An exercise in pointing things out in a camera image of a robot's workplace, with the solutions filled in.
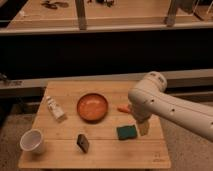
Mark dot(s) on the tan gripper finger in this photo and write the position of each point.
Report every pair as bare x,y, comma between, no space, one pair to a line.
144,128

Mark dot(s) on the dark eraser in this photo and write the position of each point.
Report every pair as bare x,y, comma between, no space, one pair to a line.
83,143

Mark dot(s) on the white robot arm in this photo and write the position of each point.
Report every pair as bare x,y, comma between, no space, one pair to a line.
148,97

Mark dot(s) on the green sponge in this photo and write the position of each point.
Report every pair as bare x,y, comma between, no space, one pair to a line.
126,132

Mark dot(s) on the orange carrot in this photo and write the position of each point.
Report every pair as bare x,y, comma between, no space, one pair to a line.
124,109

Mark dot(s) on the orange round plate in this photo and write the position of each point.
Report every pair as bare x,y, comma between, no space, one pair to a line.
92,107

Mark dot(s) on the wooden small table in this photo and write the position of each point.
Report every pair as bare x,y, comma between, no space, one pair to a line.
106,151

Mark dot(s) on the white tube bottle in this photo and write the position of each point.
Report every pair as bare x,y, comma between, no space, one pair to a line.
55,108

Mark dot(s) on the white paper cup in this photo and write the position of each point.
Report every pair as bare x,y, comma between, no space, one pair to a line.
33,141

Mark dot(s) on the black object on bench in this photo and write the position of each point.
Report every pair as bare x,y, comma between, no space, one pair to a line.
108,3

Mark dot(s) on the dark tool on bench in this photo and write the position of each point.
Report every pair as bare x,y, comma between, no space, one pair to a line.
54,5

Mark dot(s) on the right metal post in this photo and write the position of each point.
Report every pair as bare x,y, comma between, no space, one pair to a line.
171,14

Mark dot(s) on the metal post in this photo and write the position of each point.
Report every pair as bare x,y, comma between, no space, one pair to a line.
171,14
80,9

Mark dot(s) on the left metal post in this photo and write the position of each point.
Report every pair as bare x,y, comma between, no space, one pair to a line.
80,9

